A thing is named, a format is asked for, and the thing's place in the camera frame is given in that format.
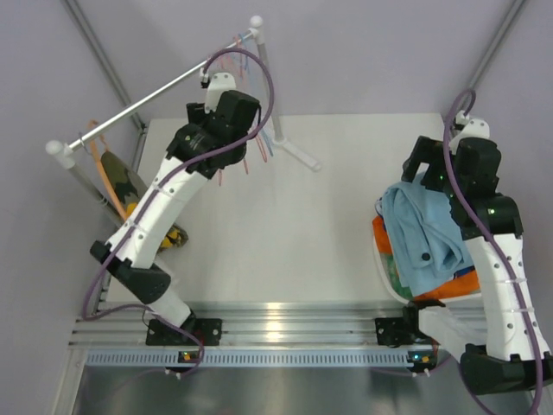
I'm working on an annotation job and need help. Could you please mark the green white patterned trousers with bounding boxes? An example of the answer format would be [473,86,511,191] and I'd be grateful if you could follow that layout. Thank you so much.
[379,253,412,303]

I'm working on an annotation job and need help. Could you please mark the pink hanger with orange trousers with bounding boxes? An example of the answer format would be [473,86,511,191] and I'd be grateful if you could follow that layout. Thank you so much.
[234,34,273,163]

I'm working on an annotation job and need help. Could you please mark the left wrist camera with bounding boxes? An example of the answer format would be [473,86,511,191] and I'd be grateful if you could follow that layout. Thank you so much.
[200,71,237,113]

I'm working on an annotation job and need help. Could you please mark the perforated cable duct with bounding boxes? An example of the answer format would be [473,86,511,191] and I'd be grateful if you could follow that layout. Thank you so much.
[85,348,437,367]

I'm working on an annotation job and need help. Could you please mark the blue wire hanger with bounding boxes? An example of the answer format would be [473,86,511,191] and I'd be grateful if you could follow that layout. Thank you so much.
[241,34,274,159]

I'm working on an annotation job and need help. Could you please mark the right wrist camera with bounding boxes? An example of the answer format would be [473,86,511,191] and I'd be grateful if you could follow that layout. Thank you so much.
[449,111,490,155]

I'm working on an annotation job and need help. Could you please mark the aluminium rail frame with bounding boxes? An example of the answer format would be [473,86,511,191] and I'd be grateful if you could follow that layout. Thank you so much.
[69,303,403,348]

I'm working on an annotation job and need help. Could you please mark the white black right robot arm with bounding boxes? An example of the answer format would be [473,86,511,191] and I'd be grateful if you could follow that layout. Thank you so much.
[402,136,552,395]

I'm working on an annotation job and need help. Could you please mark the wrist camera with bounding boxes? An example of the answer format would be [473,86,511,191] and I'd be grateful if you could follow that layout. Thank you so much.
[449,111,490,155]
[200,71,237,113]

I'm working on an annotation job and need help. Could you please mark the blue white patterned trousers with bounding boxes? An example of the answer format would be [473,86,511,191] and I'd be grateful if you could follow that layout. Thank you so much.
[373,196,476,280]

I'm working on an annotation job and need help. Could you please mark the orange trousers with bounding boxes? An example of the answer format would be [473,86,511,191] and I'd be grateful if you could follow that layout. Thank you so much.
[372,214,480,302]

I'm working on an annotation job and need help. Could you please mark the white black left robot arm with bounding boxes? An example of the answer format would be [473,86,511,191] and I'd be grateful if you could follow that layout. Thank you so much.
[91,90,261,343]

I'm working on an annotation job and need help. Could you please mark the light blue trousers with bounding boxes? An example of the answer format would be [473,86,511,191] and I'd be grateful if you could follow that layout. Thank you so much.
[380,173,474,296]

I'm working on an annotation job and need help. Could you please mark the silver clothes rack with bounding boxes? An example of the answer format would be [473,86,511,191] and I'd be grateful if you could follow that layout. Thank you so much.
[45,16,321,225]

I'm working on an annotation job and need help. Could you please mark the white perforated plastic basket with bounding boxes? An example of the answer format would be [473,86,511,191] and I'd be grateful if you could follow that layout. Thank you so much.
[372,224,483,303]

